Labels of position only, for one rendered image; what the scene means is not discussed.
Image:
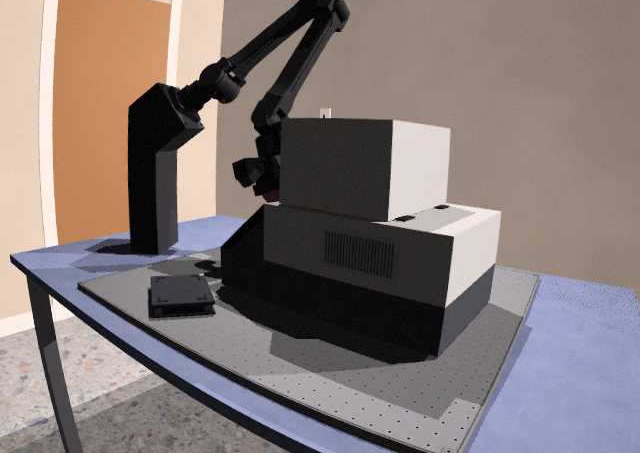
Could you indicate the black and white benchtop lab instrument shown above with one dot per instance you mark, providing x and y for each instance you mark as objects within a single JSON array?
[{"x": 362, "y": 237}]

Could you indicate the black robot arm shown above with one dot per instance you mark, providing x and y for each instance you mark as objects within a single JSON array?
[{"x": 331, "y": 16}]

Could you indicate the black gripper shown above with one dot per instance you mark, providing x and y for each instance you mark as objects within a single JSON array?
[{"x": 264, "y": 187}]

